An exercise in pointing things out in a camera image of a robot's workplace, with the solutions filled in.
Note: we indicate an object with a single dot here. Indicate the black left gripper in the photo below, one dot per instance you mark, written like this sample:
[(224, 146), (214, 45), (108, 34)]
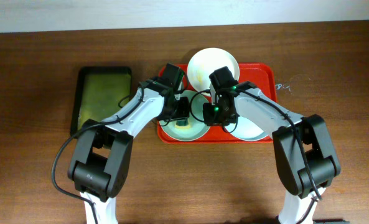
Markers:
[(182, 112)]

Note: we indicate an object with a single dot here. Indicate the light blue plate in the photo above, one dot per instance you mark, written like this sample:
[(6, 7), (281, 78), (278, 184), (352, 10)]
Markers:
[(245, 130)]

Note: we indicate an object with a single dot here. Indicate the red plastic tray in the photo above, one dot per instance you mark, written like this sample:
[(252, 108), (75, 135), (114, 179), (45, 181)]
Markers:
[(257, 73)]

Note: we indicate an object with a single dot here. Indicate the yellow green sponge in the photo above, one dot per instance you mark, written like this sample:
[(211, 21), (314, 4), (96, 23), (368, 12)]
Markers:
[(183, 124)]

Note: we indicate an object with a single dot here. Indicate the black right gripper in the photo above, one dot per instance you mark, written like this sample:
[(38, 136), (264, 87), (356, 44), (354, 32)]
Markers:
[(208, 121)]

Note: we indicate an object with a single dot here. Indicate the cream plate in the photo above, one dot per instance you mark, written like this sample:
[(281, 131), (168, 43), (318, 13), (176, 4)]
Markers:
[(205, 62)]

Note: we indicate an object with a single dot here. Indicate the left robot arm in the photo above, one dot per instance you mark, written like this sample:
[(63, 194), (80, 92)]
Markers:
[(101, 158)]

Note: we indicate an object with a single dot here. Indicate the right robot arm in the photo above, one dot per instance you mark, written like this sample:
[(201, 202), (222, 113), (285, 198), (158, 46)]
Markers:
[(306, 159)]

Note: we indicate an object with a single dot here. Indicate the pale green plate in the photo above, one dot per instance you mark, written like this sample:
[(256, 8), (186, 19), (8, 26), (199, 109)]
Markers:
[(196, 128)]

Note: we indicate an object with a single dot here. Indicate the black water tray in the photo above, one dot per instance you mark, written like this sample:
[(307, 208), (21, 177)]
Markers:
[(98, 92)]

